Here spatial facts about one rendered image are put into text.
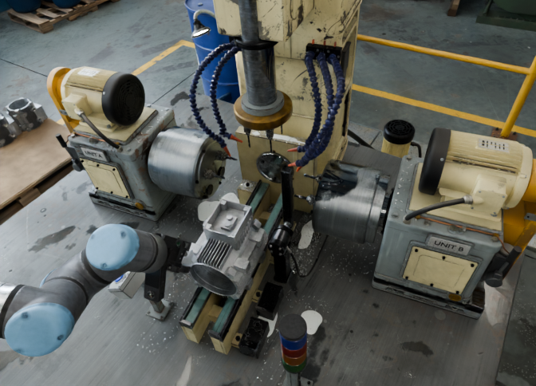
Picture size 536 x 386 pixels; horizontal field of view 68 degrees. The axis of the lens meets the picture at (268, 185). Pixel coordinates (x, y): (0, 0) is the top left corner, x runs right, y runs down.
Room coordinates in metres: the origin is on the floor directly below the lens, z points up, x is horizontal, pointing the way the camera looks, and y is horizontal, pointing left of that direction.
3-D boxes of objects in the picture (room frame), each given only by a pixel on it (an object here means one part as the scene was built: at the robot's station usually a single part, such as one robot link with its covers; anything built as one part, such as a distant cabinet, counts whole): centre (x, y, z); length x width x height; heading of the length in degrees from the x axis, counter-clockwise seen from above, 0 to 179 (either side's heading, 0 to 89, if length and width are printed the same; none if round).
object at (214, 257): (0.71, 0.14, 1.01); 0.20 x 0.19 x 0.19; 154
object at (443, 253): (0.73, -0.53, 0.99); 0.35 x 0.31 x 0.37; 64
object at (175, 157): (1.14, 0.33, 1.04); 0.37 x 0.25 x 0.25; 64
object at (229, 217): (0.75, 0.13, 1.11); 0.12 x 0.11 x 0.07; 154
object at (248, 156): (1.12, -0.06, 0.97); 0.30 x 0.11 x 0.34; 64
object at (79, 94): (1.23, 0.60, 1.16); 0.33 x 0.26 x 0.42; 64
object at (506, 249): (0.57, -0.61, 1.07); 0.08 x 0.07 x 0.20; 154
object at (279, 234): (0.89, -0.13, 0.92); 0.45 x 0.13 x 0.24; 154
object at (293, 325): (0.37, -0.02, 1.01); 0.08 x 0.08 x 0.42; 64
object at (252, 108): (1.02, -0.01, 1.43); 0.18 x 0.18 x 0.48
